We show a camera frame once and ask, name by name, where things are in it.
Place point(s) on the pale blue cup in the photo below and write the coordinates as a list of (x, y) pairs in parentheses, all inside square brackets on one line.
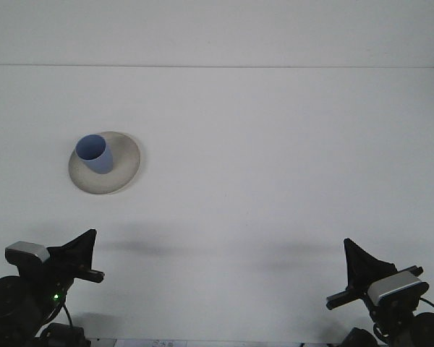
[(101, 162)]

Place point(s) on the pale round plate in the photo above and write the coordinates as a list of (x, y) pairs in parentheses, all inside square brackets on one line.
[(124, 170)]

